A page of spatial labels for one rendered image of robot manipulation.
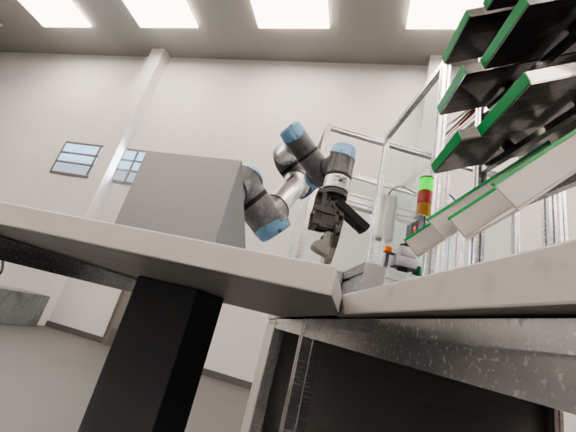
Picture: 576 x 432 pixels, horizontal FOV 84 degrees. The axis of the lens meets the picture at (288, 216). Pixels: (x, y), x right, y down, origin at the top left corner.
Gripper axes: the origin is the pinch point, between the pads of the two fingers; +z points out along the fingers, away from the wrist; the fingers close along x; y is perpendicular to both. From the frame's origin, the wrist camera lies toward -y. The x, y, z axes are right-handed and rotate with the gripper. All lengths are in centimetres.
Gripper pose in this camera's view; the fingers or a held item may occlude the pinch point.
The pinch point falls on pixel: (328, 263)
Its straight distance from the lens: 85.7
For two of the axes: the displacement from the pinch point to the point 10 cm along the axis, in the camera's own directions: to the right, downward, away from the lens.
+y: -9.6, -2.6, -0.5
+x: 1.3, -3.0, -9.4
